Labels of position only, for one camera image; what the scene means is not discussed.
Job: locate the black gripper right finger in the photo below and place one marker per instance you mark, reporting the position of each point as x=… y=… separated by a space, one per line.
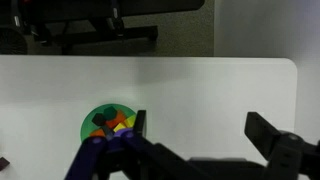
x=283 y=153

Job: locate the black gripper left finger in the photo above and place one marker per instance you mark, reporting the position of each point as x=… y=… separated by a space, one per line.
x=146 y=156

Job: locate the black metal frame stand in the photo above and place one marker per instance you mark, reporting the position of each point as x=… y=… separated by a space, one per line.
x=100 y=20

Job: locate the black small block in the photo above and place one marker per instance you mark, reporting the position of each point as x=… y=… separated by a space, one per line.
x=98 y=119

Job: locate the dark green small block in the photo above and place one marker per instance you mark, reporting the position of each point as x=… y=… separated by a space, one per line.
x=3 y=163
x=110 y=112

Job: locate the orange small block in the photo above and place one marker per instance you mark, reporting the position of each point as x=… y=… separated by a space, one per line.
x=117 y=120
x=97 y=133

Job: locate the yellow small block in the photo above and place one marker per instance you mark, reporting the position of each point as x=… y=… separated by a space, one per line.
x=130 y=121
x=119 y=127

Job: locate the green plastic bowl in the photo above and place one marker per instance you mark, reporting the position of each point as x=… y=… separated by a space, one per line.
x=87 y=121

